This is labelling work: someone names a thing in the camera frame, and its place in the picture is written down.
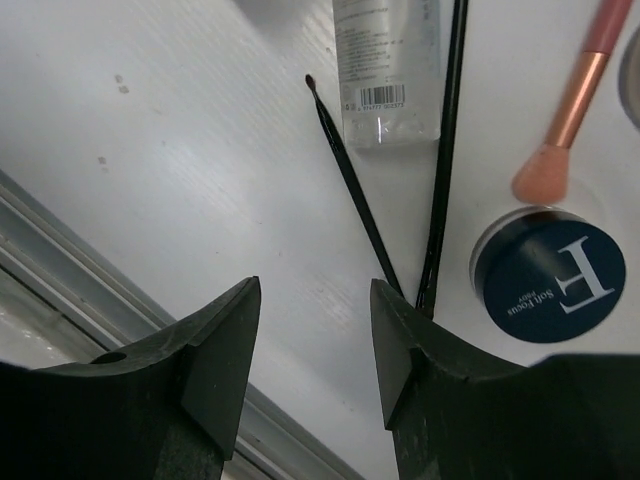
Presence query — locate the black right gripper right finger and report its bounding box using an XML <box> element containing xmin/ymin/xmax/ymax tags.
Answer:
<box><xmin>370</xmin><ymin>279</ymin><xmax>639</xmax><ymax>479</ymax></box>

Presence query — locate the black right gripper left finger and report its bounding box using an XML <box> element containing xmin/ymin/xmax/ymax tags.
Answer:
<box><xmin>1</xmin><ymin>277</ymin><xmax>261</xmax><ymax>479</ymax></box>

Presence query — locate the long black makeup brush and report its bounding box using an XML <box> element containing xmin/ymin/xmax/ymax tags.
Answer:
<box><xmin>415</xmin><ymin>0</ymin><xmax>469</xmax><ymax>320</ymax></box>

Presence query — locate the pink rose-gold makeup brush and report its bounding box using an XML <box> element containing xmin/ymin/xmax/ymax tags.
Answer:
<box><xmin>511</xmin><ymin>0</ymin><xmax>633</xmax><ymax>205</ymax></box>

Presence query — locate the navy round jar letter F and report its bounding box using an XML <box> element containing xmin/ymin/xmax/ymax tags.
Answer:
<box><xmin>469</xmin><ymin>206</ymin><xmax>627</xmax><ymax>344</ymax></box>

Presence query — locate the clear lying bottle with barcode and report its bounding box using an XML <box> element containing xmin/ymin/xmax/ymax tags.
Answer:
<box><xmin>333</xmin><ymin>0</ymin><xmax>441</xmax><ymax>150</ymax></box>

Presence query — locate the black round compact jar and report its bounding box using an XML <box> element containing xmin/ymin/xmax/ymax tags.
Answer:
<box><xmin>618</xmin><ymin>30</ymin><xmax>640</xmax><ymax>129</ymax></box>

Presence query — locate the aluminium table edge rail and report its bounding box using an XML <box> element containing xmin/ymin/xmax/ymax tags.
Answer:
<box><xmin>1</xmin><ymin>177</ymin><xmax>355</xmax><ymax>479</ymax></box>

